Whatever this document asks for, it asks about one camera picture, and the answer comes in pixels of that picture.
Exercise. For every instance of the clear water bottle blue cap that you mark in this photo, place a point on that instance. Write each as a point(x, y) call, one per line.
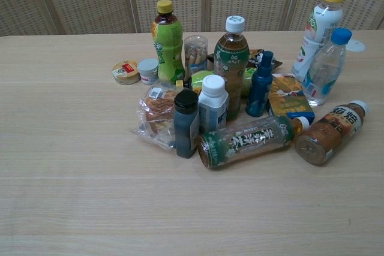
point(325, 67)

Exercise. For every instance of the round yellow red tin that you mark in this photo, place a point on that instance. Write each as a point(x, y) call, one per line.
point(124, 71)

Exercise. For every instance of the green tea bottle white cap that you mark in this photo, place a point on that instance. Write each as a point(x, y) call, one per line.
point(231, 64)

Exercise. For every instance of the white round paper disc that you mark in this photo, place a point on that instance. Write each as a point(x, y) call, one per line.
point(356, 46)

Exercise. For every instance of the small white jar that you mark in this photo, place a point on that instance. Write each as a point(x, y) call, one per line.
point(148, 71)

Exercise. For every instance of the brown tea bottle white cap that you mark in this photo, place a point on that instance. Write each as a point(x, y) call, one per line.
point(331, 134)

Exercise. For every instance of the clear cup of biscuit sticks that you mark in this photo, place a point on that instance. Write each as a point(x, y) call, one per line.
point(195, 53)

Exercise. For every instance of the dark blue spray bottle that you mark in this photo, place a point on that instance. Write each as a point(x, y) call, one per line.
point(259, 88)

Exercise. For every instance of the green label yellow cap bottle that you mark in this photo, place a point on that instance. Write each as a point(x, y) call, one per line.
point(166, 49)

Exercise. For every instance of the green tea bottle lying down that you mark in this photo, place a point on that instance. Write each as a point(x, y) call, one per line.
point(246, 143)

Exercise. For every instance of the white juice bottle yellow cap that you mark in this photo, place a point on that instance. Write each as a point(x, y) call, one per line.
point(318, 34)

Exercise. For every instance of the green yellow lying bottle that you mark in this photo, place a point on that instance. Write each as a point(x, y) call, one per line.
point(200, 80)

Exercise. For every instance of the black ink bottle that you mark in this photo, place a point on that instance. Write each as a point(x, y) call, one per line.
point(186, 124)

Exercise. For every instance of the small bread in clear wrapper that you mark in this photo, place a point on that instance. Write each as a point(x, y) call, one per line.
point(156, 109)

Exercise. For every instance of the blue yellow carton box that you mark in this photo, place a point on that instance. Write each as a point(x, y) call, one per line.
point(288, 100)

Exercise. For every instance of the white milk bottle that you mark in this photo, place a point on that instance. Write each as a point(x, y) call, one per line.
point(211, 106)

